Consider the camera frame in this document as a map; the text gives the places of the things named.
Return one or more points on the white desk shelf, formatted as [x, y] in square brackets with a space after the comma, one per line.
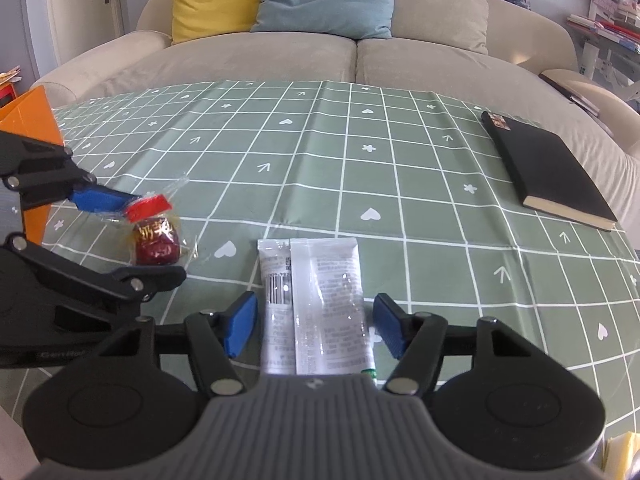
[597, 62]

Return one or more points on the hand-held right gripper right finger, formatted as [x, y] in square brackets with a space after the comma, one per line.
[390, 327]

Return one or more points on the dark book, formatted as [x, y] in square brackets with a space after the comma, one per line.
[570, 91]

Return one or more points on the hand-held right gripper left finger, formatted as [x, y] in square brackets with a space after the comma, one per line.
[240, 327]

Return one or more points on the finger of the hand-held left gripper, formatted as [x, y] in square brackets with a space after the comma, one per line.
[97, 200]
[150, 280]

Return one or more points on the beige pillow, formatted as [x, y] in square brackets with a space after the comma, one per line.
[440, 0]

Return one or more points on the green checked tablecloth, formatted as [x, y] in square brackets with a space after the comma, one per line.
[400, 210]

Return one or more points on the translucent white snack packet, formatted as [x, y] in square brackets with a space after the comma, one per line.
[330, 300]

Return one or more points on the white door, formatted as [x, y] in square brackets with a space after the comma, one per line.
[80, 5]

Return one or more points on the red candy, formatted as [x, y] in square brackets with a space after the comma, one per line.
[155, 245]

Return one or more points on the beige sofa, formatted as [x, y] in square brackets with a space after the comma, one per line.
[250, 60]

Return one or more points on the black notebook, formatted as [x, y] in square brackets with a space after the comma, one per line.
[545, 165]

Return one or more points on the stack of red books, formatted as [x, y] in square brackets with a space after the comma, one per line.
[612, 30]

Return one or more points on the orange box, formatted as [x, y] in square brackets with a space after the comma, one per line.
[30, 115]

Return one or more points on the yellow paper stack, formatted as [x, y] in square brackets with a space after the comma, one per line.
[625, 455]

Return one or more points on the white packet with barcode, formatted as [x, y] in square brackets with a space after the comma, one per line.
[277, 280]

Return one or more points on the pile of papers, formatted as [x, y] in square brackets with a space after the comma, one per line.
[9, 77]

